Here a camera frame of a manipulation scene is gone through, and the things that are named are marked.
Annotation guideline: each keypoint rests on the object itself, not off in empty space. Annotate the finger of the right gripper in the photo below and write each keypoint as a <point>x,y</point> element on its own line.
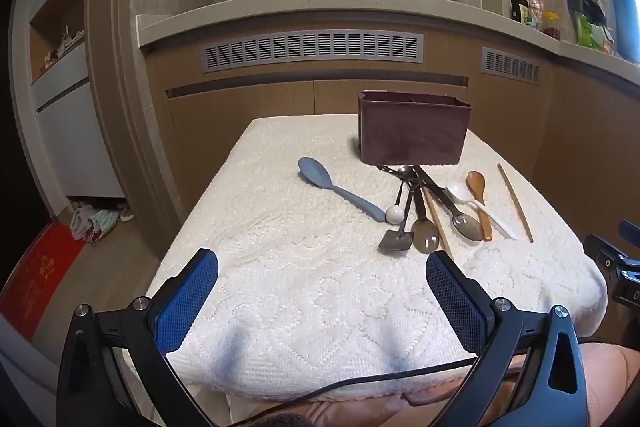
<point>603,253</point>
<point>630,232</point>

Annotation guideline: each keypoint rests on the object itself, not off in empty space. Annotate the bamboo chopstick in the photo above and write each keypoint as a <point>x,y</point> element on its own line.
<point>435,218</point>
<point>517,203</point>

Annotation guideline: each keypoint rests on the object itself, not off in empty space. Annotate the red floor mat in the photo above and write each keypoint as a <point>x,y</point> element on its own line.
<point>35,279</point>

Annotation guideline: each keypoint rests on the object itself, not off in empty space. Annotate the maroon plastic utensil holder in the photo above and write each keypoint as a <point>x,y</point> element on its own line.
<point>411,128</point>

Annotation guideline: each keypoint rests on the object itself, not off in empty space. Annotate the stainless steel spoon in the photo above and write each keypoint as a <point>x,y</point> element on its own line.
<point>466,225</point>

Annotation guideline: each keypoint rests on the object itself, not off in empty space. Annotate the white textured table cloth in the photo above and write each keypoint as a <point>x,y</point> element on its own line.
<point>304,298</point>

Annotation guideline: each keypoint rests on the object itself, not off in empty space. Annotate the long grey vent grille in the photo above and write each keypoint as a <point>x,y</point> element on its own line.
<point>313,45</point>

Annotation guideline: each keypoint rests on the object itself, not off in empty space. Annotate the large blue plastic spoon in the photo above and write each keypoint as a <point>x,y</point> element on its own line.
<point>316,174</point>

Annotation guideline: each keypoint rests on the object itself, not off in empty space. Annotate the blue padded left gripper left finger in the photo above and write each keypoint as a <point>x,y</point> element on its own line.
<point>180,300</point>

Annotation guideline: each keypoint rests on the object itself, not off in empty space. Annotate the small grey vent grille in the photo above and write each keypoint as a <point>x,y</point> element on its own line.
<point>499,63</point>

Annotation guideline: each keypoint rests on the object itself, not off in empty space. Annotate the white plastic spoon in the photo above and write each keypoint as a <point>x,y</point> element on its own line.
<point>462,194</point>

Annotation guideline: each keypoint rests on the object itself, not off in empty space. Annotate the green snack packet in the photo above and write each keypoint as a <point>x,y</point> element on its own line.
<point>593,36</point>

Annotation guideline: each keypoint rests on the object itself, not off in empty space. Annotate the crumpled cloth on floor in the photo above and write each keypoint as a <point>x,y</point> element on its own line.
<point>91,225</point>

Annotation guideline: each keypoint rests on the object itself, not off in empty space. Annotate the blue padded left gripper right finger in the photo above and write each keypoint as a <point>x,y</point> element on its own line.
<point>461,299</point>

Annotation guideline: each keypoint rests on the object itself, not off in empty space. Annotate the metal shovel-shaped spoon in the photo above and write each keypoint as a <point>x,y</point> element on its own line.
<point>399,239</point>

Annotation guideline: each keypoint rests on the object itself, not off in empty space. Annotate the brown wooden spoon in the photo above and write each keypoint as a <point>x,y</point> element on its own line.
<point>476,183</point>

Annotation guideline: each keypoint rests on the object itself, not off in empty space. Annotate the orange-capped bottle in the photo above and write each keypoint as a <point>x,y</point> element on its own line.
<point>535,13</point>

